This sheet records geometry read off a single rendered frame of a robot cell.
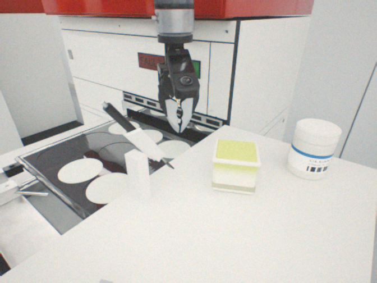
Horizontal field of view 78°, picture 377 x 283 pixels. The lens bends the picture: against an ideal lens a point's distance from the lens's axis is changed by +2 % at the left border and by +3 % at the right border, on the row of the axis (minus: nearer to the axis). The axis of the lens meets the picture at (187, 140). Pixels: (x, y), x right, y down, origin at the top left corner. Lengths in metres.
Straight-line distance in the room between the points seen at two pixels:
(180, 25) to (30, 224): 0.47
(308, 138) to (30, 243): 0.52
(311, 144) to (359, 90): 1.63
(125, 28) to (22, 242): 0.64
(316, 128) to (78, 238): 0.41
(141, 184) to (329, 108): 1.88
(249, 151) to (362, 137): 1.81
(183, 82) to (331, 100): 1.77
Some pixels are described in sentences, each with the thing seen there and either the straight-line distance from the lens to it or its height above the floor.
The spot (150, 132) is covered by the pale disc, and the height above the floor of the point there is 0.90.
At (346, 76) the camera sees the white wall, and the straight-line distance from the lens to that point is 2.05.
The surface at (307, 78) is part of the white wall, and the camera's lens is 2.09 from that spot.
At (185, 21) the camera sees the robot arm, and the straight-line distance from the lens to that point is 0.47.
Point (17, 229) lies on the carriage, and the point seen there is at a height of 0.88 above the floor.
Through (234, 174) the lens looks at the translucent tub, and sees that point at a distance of 0.38.
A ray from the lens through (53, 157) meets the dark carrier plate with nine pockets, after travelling 0.71.
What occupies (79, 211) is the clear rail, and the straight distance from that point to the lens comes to 0.50.
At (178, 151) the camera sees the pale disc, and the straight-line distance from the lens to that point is 0.63.
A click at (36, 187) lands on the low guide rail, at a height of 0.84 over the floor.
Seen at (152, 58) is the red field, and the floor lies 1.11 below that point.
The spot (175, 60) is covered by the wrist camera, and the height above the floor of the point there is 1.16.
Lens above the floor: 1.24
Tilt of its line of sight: 29 degrees down
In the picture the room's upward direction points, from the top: straight up
